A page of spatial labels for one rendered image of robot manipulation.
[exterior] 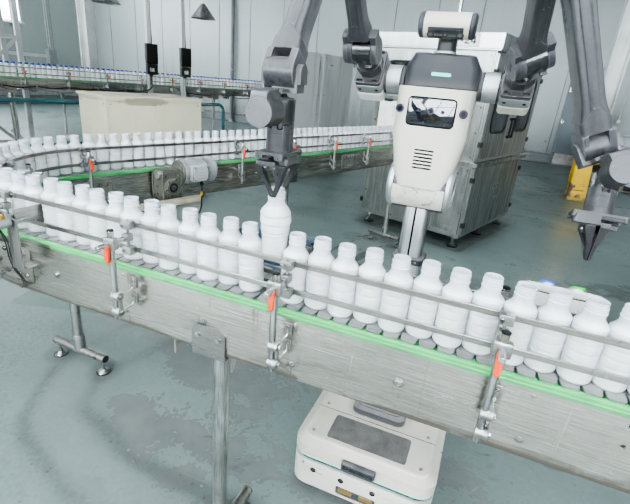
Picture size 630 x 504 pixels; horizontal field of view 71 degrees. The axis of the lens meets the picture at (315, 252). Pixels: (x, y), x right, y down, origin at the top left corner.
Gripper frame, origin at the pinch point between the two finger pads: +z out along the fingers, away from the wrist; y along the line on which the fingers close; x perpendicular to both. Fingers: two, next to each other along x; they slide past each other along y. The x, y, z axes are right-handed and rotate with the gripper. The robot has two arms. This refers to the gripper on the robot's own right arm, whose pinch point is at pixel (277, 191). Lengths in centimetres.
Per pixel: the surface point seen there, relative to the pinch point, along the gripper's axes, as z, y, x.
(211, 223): 10.3, 1.4, -16.2
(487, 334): 20, 3, 49
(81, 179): 28, -58, -128
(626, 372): 20, 2, 72
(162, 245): 18.2, 3.4, -29.5
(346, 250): 9.1, 2.2, 18.0
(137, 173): 28, -84, -120
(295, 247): 11.0, 2.3, 6.4
